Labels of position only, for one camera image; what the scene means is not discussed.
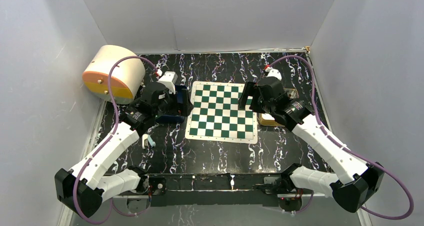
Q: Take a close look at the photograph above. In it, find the beige rectangular tin tray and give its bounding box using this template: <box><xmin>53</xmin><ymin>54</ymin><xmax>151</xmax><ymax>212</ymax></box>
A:
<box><xmin>258</xmin><ymin>88</ymin><xmax>299</xmax><ymax>128</ymax></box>

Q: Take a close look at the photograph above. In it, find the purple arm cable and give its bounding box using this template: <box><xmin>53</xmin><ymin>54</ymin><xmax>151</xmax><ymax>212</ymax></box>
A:
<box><xmin>72</xmin><ymin>55</ymin><xmax>160</xmax><ymax>225</ymax></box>
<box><xmin>268</xmin><ymin>54</ymin><xmax>415</xmax><ymax>221</ymax></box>

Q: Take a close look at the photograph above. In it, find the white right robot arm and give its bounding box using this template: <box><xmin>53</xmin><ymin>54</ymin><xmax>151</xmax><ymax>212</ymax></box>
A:
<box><xmin>238</xmin><ymin>76</ymin><xmax>384</xmax><ymax>213</ymax></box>

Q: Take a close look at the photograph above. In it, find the small white blue clip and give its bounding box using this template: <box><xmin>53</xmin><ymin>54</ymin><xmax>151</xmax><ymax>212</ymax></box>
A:
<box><xmin>141</xmin><ymin>134</ymin><xmax>156</xmax><ymax>150</ymax></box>

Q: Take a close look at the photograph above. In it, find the green white chess board mat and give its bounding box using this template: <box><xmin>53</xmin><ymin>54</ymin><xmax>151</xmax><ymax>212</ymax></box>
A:
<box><xmin>185</xmin><ymin>81</ymin><xmax>258</xmax><ymax>144</ymax></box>

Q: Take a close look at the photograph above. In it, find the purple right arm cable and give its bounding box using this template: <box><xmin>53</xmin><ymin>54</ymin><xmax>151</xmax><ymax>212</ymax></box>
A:
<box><xmin>268</xmin><ymin>54</ymin><xmax>415</xmax><ymax>221</ymax></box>

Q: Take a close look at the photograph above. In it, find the black base frame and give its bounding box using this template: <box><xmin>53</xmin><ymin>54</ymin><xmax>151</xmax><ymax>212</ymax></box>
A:
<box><xmin>145</xmin><ymin>173</ymin><xmax>305</xmax><ymax>212</ymax></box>

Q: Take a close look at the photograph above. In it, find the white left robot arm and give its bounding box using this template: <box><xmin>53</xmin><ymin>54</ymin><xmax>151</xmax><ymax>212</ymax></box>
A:
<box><xmin>54</xmin><ymin>81</ymin><xmax>194</xmax><ymax>218</ymax></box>

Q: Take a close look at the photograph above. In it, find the blue square tray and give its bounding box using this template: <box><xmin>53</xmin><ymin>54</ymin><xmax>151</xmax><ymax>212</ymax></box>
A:
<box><xmin>155</xmin><ymin>85</ymin><xmax>189</xmax><ymax>124</ymax></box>

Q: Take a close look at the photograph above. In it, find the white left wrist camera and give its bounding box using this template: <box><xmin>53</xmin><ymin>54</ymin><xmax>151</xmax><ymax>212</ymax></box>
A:
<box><xmin>158</xmin><ymin>71</ymin><xmax>178</xmax><ymax>95</ymax></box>

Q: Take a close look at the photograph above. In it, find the cream orange cylindrical drum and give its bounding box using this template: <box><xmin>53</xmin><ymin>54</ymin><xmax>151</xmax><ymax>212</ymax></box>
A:
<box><xmin>82</xmin><ymin>44</ymin><xmax>146</xmax><ymax>105</ymax></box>

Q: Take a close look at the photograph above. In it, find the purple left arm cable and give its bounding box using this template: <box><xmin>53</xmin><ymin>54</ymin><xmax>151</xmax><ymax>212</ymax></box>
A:
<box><xmin>72</xmin><ymin>55</ymin><xmax>160</xmax><ymax>225</ymax></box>

